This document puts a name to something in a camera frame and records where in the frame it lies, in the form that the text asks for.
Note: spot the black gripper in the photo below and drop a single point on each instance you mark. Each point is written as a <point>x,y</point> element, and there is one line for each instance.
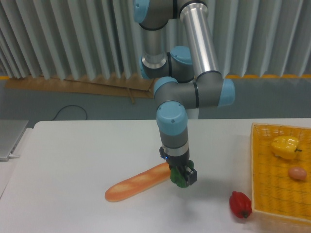
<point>188,172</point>

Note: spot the green toy bell pepper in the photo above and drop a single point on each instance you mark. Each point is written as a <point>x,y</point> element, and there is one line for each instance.
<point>178,180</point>

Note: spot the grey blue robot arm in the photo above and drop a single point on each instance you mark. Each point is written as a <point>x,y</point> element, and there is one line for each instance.
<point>187,77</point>

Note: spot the red toy bell pepper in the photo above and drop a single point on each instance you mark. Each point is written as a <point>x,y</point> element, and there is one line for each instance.
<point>240,205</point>

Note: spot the yellow woven basket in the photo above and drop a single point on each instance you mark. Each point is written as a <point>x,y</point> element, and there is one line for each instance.
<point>274,192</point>

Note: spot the yellow toy bell pepper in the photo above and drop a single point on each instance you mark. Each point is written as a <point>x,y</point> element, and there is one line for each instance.
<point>286,147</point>

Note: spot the toy baguette bread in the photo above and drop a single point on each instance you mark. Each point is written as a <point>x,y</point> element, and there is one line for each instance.
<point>139,183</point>

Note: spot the brown cardboard sheet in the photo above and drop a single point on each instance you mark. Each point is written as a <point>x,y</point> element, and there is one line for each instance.
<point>134,87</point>

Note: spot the brown toy egg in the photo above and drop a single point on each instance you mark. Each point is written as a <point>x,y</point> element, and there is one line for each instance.
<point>297,173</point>

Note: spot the grey pleated curtain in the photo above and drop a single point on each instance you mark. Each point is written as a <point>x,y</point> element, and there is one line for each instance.
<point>73,38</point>

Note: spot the silver laptop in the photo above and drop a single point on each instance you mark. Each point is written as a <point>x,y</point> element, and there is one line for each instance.
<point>11,131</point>

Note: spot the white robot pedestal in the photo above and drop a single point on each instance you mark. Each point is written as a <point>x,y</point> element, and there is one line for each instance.
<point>193,113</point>

